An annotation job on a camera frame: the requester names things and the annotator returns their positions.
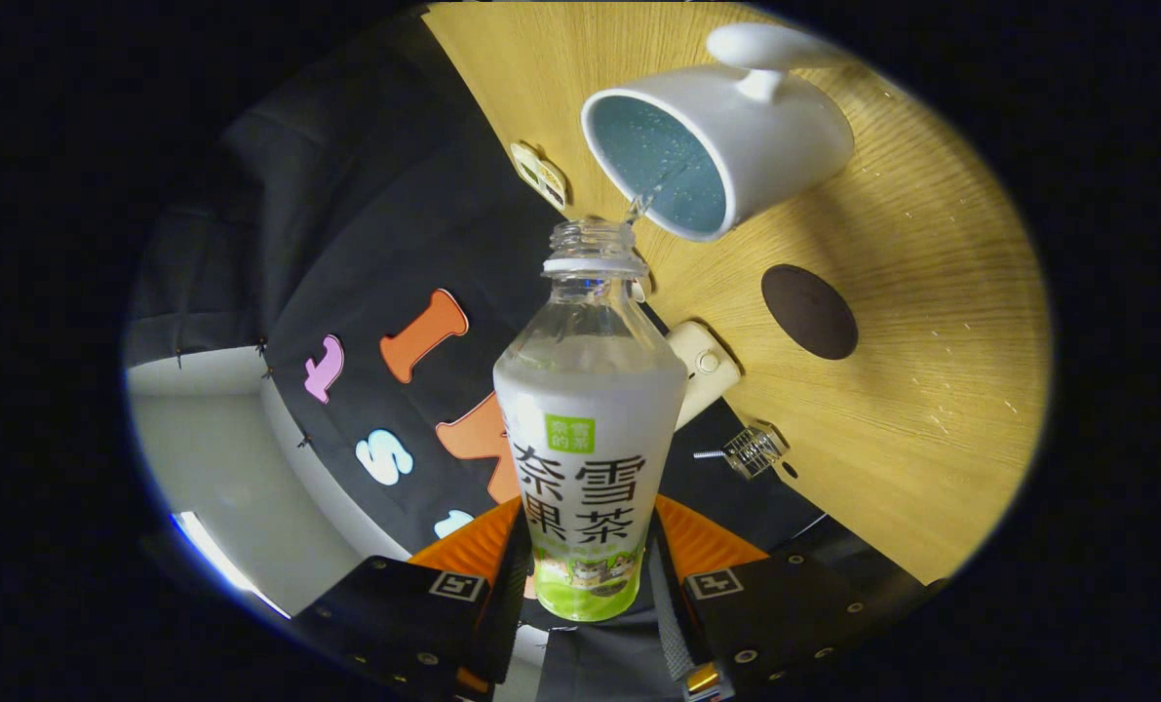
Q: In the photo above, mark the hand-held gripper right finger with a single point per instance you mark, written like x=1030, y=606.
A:
x=666, y=614

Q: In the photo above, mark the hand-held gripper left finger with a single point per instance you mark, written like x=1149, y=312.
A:
x=507, y=604

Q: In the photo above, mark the clear juice bottle white label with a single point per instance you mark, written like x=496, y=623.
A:
x=590, y=400

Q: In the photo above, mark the dark brown round coaster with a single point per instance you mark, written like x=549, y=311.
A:
x=809, y=312

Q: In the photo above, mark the white cup blue inside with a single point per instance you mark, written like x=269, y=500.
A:
x=775, y=136

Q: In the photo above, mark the white toaster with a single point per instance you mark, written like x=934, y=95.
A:
x=702, y=366

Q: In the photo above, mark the wooden table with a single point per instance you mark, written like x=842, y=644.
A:
x=931, y=390

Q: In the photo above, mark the white shaped snack plate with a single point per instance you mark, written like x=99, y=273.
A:
x=541, y=177

